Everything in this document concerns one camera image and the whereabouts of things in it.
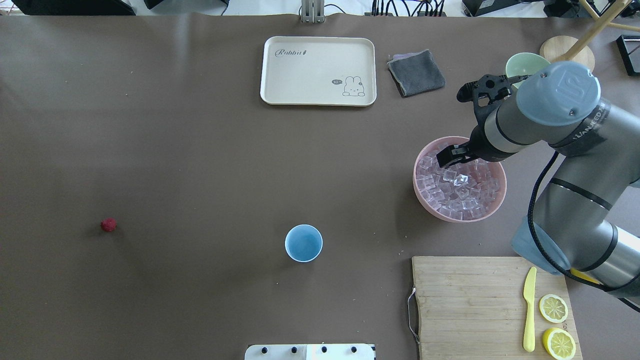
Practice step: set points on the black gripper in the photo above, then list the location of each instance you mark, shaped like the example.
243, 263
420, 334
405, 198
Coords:
481, 144

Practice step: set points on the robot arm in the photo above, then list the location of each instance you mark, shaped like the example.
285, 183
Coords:
596, 158

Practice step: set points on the pile of clear ice cubes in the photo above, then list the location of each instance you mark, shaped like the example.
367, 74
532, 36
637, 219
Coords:
460, 192

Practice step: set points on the light blue plastic cup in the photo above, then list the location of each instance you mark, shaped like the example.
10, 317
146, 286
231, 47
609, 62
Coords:
303, 243

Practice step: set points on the pink bowl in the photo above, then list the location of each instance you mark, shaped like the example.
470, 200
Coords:
425, 200

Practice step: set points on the grey folded cloth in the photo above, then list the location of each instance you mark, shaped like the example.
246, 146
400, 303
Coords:
416, 73

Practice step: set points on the pale green bowl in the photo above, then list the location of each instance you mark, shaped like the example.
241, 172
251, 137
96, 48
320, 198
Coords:
525, 64

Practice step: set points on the wooden stand round base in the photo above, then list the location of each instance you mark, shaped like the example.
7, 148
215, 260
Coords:
566, 48

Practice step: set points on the wooden cutting board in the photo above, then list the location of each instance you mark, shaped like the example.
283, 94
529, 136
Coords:
472, 308

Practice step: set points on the whole yellow lemon inner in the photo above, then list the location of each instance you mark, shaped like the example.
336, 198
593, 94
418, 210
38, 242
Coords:
583, 276

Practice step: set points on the cream rabbit serving tray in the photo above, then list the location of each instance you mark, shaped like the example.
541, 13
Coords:
318, 71

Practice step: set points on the lemon slice on board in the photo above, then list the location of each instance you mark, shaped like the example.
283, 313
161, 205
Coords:
553, 308

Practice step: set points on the yellow plastic knife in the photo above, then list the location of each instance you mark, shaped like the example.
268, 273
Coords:
528, 294

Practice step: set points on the lemon half near board corner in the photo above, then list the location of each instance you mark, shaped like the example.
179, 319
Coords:
559, 344

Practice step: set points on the red strawberry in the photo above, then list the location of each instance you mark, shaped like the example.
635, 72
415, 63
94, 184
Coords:
108, 225

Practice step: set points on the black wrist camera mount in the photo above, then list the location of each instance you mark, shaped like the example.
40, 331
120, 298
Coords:
488, 93

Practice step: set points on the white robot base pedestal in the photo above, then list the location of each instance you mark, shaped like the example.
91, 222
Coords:
312, 351

